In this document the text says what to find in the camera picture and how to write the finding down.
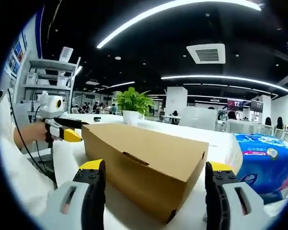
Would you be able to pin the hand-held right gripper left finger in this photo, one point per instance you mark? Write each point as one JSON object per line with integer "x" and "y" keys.
{"x": 69, "y": 206}

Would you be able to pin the white ceiling air vent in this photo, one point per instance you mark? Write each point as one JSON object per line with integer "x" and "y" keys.
{"x": 206, "y": 54}

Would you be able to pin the wall screen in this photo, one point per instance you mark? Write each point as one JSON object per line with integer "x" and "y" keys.
{"x": 235, "y": 102}
{"x": 257, "y": 105}

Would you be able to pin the person's left hand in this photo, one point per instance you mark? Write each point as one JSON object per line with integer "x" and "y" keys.
{"x": 38, "y": 133}

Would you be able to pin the blue tissue pack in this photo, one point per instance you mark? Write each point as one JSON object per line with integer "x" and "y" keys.
{"x": 266, "y": 163}

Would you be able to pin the potted green plant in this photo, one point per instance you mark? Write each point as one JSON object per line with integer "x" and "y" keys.
{"x": 134, "y": 103}

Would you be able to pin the small black clip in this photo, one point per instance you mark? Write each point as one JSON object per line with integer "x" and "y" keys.
{"x": 97, "y": 118}

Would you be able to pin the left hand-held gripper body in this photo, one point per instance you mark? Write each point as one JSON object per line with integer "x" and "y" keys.
{"x": 51, "y": 105}

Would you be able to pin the white desk partition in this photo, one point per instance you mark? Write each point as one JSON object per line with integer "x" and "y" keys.
{"x": 200, "y": 118}

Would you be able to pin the ceiling light strip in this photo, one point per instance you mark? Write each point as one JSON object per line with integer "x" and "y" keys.
{"x": 225, "y": 79}
{"x": 172, "y": 16}

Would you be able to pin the brown cardboard shoe box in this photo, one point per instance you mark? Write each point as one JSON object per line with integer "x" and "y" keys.
{"x": 144, "y": 155}

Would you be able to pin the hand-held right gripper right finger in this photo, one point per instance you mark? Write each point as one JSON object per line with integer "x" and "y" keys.
{"x": 235, "y": 206}

